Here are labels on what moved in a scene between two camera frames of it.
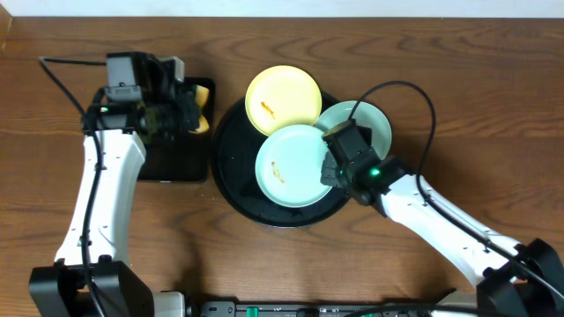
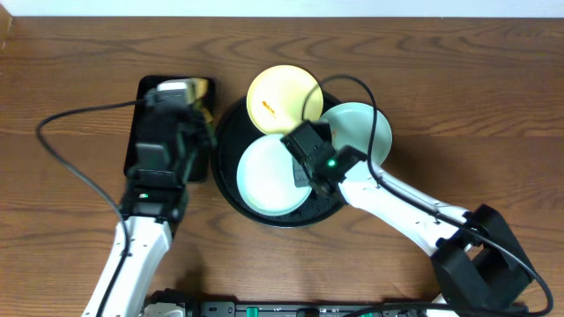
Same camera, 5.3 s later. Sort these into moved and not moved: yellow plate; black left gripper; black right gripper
Moved: black left gripper; black right gripper
Not moved: yellow plate
